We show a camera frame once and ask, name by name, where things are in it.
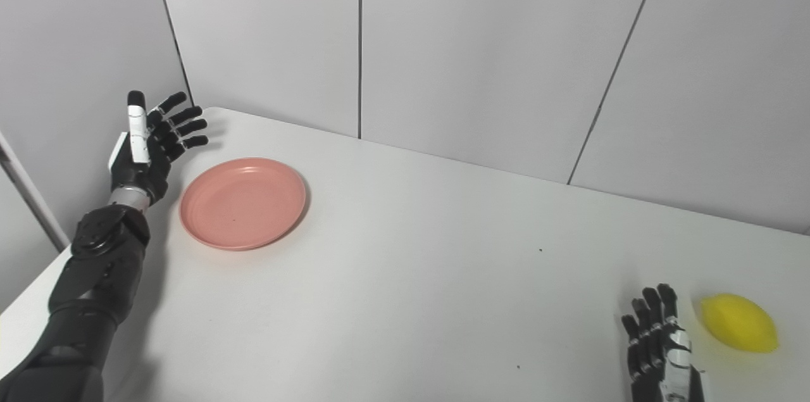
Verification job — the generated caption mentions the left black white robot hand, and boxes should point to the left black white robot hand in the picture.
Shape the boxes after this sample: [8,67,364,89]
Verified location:
[108,91,209,206]

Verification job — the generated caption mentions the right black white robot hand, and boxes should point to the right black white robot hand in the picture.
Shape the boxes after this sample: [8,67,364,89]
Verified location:
[620,284,707,402]

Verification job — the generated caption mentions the yellow lemon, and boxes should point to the yellow lemon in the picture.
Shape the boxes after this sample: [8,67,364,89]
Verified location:
[699,293,780,354]

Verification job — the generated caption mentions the pink round plate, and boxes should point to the pink round plate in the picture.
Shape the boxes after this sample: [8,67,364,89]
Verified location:
[178,158,308,252]

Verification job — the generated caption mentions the white frame post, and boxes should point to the white frame post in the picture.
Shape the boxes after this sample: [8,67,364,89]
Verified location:
[0,130,71,253]

